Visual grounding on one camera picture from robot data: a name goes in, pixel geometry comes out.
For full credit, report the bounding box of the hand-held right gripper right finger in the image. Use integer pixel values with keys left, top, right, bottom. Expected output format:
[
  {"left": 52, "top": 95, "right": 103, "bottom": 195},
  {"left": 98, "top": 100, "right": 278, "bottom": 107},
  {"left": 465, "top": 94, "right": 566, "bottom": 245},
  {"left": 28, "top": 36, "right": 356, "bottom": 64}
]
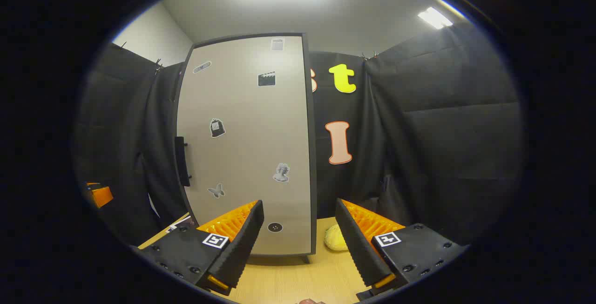
[{"left": 335, "top": 198, "right": 468, "bottom": 301}]

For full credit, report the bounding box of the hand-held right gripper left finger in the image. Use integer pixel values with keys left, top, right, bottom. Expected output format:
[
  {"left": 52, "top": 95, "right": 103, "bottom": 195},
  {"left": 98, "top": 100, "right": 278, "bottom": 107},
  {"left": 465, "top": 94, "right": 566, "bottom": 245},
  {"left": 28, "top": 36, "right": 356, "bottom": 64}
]
[{"left": 132, "top": 200, "right": 265, "bottom": 296}]

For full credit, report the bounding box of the black door handle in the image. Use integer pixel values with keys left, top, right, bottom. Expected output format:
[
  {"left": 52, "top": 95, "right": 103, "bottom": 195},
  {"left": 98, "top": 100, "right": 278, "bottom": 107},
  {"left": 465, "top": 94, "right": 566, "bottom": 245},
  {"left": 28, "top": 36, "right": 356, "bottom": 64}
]
[{"left": 175, "top": 136, "right": 192, "bottom": 187}]

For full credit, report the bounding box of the dark grey cabinet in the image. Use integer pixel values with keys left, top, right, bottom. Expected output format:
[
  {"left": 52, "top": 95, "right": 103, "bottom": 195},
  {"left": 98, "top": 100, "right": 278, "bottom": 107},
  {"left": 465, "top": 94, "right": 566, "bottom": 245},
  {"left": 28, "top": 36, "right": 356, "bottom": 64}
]
[{"left": 175, "top": 33, "right": 318, "bottom": 265}]

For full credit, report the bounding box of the beige cabinet door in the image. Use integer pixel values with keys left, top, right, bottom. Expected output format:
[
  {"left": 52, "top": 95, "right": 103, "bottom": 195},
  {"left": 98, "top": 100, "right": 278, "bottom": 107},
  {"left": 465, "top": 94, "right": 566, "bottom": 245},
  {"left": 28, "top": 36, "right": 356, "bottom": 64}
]
[{"left": 176, "top": 36, "right": 312, "bottom": 254}]

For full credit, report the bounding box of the yellow round sponge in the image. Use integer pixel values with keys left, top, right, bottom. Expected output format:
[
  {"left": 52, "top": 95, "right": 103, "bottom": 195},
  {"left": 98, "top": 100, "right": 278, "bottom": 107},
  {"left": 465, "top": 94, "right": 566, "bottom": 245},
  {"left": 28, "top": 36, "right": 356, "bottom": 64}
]
[{"left": 324, "top": 224, "right": 349, "bottom": 251}]

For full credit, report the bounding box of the white portrait book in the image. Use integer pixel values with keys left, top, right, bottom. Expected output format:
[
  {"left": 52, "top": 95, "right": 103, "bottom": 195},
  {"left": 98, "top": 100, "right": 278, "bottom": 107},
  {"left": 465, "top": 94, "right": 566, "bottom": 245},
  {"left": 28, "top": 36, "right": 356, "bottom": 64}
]
[{"left": 165, "top": 216, "right": 192, "bottom": 234}]

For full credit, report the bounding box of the black backdrop cloth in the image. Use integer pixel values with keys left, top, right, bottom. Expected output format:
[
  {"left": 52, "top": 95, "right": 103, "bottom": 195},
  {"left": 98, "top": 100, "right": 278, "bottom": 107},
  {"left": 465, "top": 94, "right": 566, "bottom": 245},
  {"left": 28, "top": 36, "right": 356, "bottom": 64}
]
[{"left": 74, "top": 20, "right": 524, "bottom": 249}]

